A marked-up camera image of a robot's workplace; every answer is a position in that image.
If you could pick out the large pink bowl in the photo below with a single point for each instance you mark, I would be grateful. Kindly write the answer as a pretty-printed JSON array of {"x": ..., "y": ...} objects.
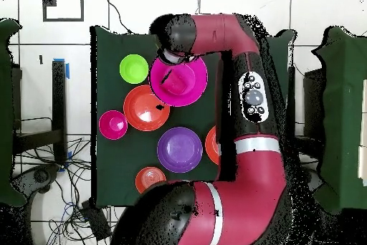
[{"x": 195, "y": 90}]

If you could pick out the red cup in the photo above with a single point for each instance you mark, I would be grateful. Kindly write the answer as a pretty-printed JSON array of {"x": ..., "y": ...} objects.
[{"x": 176, "y": 83}]

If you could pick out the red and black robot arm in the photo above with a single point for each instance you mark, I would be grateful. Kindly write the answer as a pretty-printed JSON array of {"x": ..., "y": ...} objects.
[{"x": 249, "y": 184}]

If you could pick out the purple bowl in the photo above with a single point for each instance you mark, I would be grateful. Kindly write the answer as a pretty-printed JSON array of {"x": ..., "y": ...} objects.
[{"x": 179, "y": 149}]

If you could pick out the large orange bowl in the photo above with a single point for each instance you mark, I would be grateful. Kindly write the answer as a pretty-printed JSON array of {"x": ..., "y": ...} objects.
[
  {"x": 212, "y": 147},
  {"x": 140, "y": 113}
]

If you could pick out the small orange bowl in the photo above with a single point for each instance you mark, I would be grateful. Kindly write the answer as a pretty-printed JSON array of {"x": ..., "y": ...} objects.
[{"x": 147, "y": 177}]

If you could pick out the small red bowl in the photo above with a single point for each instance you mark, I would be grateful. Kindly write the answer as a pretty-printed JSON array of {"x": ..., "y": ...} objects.
[{"x": 111, "y": 126}]

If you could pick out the small green bowl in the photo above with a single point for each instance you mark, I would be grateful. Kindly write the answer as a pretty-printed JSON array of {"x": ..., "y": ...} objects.
[{"x": 132, "y": 68}]

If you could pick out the dark green tablecloth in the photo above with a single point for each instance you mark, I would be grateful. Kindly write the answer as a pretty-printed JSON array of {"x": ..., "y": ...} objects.
[{"x": 114, "y": 41}]

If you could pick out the blue tape strip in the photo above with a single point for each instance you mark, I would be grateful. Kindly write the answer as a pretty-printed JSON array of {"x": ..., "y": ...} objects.
[
  {"x": 69, "y": 154},
  {"x": 67, "y": 70}
]

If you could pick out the black metal stand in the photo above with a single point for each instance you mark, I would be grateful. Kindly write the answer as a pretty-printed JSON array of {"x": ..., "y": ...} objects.
[
  {"x": 58, "y": 99},
  {"x": 312, "y": 99}
]

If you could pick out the black power box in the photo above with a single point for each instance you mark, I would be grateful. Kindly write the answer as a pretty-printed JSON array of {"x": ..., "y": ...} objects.
[{"x": 96, "y": 222}]

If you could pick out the black tape square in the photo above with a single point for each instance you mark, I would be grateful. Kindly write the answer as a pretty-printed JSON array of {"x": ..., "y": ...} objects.
[{"x": 63, "y": 19}]

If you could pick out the green cloth covered table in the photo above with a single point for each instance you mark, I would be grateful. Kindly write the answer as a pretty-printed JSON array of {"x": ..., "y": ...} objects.
[
  {"x": 344, "y": 113},
  {"x": 7, "y": 113}
]

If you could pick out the gray pedestal leg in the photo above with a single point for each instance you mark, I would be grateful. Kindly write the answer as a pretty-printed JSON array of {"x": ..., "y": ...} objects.
[
  {"x": 37, "y": 176},
  {"x": 315, "y": 180}
]

